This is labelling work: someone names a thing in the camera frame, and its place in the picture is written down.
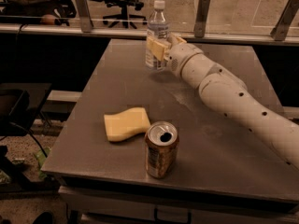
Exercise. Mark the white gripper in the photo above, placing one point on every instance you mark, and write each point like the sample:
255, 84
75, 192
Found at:
179, 56

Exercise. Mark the clear plastic water bottle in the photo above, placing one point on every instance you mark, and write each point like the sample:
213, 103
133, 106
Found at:
157, 27

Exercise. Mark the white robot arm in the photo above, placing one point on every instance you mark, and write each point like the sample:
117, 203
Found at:
223, 92

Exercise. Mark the glass barrier panel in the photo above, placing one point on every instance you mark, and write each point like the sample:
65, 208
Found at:
230, 17

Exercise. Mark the yellow sponge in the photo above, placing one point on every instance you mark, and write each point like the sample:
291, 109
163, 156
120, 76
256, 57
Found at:
126, 124

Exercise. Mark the open soda can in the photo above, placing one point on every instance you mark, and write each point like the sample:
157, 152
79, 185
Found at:
161, 141

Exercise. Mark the seated person in background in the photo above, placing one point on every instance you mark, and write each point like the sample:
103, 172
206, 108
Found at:
50, 12

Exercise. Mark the black side table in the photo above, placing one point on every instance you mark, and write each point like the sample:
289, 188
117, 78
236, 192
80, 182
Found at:
20, 105

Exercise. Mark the green crumpled wrapper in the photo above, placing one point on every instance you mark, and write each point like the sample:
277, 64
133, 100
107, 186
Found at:
40, 157

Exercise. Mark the black shoe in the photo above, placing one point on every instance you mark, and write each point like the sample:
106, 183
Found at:
44, 218

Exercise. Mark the middle metal glass bracket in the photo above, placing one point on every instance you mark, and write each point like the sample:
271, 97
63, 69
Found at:
201, 18

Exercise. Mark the left metal glass bracket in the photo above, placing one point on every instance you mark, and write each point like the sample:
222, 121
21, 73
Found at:
86, 23

